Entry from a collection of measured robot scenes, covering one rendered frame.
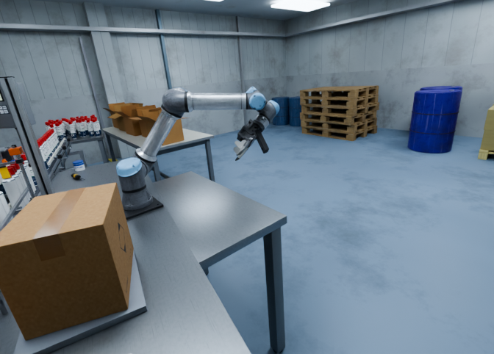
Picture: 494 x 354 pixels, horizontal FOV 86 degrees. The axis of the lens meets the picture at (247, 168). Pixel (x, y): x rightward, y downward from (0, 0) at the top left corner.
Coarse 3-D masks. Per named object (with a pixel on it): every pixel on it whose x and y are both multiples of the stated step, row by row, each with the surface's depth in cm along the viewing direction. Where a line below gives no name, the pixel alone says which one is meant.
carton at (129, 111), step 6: (126, 108) 368; (132, 108) 373; (120, 114) 357; (126, 114) 369; (132, 114) 339; (126, 120) 357; (132, 120) 344; (138, 120) 348; (126, 126) 364; (132, 126) 347; (138, 126) 350; (126, 132) 371; (132, 132) 353; (138, 132) 352
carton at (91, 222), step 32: (64, 192) 85; (96, 192) 83; (32, 224) 66; (64, 224) 65; (96, 224) 64; (0, 256) 59; (32, 256) 61; (64, 256) 63; (96, 256) 66; (128, 256) 86; (0, 288) 61; (32, 288) 63; (64, 288) 65; (96, 288) 68; (128, 288) 78; (32, 320) 65; (64, 320) 68
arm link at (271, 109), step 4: (268, 104) 135; (272, 104) 136; (276, 104) 137; (264, 108) 134; (268, 108) 135; (272, 108) 136; (276, 108) 137; (260, 112) 136; (264, 112) 135; (268, 112) 135; (272, 112) 135; (276, 112) 137; (264, 116) 135; (268, 116) 134; (272, 116) 136; (268, 120) 135
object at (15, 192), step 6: (6, 180) 127; (12, 180) 128; (6, 186) 127; (12, 186) 128; (6, 192) 128; (12, 192) 129; (18, 192) 131; (12, 198) 129; (12, 204) 130; (24, 204) 134; (18, 210) 132
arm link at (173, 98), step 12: (168, 96) 120; (180, 96) 119; (192, 96) 120; (204, 96) 120; (216, 96) 120; (228, 96) 120; (240, 96) 121; (252, 96) 118; (264, 96) 122; (168, 108) 123; (180, 108) 120; (192, 108) 122; (204, 108) 122; (216, 108) 122; (228, 108) 123; (240, 108) 123; (252, 108) 120
